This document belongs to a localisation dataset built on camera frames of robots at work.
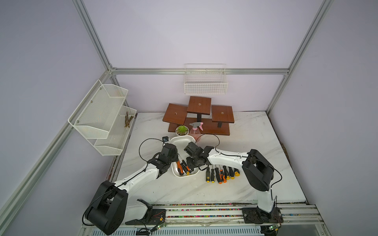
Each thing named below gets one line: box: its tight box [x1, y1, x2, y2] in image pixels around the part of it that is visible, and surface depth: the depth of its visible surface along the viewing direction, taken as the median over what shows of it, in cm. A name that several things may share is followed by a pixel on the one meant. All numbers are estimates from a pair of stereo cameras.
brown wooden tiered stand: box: [162, 96, 235, 136], surface depth 100 cm
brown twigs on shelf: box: [124, 111, 134, 128], surface depth 100 cm
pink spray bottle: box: [189, 121, 204, 141], surface depth 97 cm
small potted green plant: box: [175, 125, 190, 136], surface depth 100 cm
